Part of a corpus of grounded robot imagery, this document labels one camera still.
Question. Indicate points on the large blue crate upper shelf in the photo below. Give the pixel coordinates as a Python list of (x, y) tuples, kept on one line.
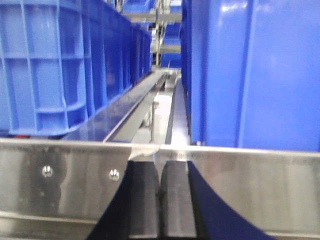
[(63, 61)]

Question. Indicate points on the large blue crate right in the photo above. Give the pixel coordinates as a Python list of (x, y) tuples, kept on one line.
[(251, 71)]

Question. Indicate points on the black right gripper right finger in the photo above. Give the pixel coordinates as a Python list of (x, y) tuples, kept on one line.
[(192, 210)]

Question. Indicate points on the stainless steel shelf rail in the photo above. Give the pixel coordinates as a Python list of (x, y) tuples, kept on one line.
[(58, 190)]

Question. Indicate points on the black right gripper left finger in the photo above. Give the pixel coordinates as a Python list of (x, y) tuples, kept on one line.
[(134, 211)]

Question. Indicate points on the metal roller track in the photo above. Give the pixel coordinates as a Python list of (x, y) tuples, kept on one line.
[(151, 112)]

